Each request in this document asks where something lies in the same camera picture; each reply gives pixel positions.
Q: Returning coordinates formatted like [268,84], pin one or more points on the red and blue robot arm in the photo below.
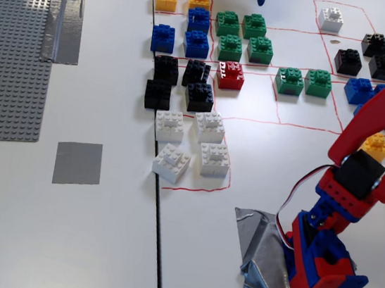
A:
[369,121]

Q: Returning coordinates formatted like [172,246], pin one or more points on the black lego block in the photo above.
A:
[157,95]
[374,45]
[166,70]
[199,98]
[383,68]
[348,62]
[195,73]

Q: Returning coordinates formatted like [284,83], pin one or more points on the red lego block white clips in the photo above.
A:
[230,76]

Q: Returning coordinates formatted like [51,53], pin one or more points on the blue lego block grey patch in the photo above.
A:
[163,39]

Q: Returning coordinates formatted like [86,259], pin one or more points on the green lego block grey patch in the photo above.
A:
[288,81]
[260,50]

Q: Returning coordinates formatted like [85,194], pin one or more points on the grey square tape marker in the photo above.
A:
[78,163]

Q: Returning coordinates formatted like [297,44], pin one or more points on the grey studded lego baseplate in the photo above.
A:
[14,39]

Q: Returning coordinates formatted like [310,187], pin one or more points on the crumpled grey duct tape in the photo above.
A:
[261,266]

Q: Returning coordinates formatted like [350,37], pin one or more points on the grey duct tape strip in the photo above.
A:
[63,31]

